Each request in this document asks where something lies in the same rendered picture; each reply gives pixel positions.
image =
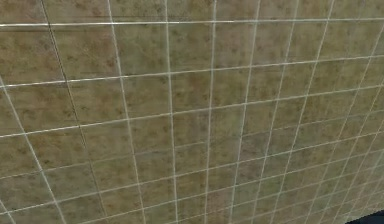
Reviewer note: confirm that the dark blue rounded object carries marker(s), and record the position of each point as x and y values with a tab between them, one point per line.
371	218

